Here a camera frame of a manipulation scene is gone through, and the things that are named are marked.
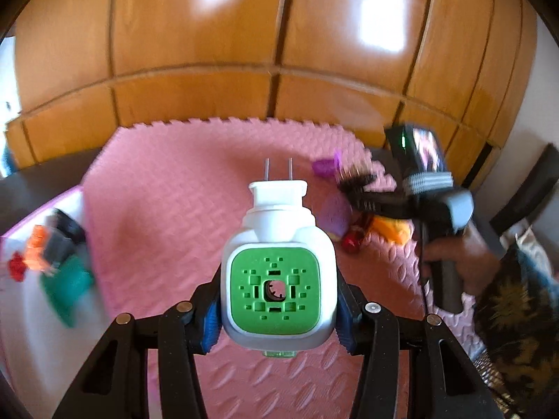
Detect magenta plastic mold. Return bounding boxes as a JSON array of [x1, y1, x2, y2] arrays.
[[311, 153, 343, 179]]

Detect brown hair brush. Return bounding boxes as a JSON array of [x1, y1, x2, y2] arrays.
[[338, 170, 378, 195]]

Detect green white plug-in device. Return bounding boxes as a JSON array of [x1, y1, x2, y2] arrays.
[[221, 157, 338, 359]]

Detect orange cube blocks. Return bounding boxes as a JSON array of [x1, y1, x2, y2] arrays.
[[24, 225, 50, 271]]

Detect teal plastic mold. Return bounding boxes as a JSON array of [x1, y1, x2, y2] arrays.
[[39, 255, 94, 328]]

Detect purple oval scrubber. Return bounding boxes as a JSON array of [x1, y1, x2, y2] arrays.
[[321, 192, 352, 236]]

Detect wooden wardrobe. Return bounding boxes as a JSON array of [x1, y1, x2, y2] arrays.
[[6, 0, 538, 175]]

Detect grey chair back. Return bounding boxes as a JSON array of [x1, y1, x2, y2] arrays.
[[489, 143, 559, 238]]

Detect red plastic toy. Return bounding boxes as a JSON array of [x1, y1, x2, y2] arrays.
[[341, 222, 372, 254]]

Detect yellow orange plastic toy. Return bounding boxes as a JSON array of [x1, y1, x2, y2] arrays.
[[371, 216, 413, 245]]

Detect red puzzle block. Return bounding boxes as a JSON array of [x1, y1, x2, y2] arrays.
[[9, 253, 28, 281]]

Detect grey filter cup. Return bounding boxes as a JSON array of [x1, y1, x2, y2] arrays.
[[44, 209, 86, 275]]

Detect patterned dark clothing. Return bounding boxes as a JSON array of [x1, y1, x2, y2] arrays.
[[474, 225, 559, 419]]

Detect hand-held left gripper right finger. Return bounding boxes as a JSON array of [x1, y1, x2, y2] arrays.
[[334, 275, 503, 419]]

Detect pink foam mat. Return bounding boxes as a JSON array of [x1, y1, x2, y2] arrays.
[[83, 117, 485, 419]]

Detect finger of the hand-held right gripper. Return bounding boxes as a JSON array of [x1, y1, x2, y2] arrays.
[[349, 188, 420, 221]]

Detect person's right hand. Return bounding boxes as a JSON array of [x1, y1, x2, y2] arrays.
[[421, 227, 503, 295]]

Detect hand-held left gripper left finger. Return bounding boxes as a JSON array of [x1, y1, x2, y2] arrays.
[[52, 271, 223, 419]]

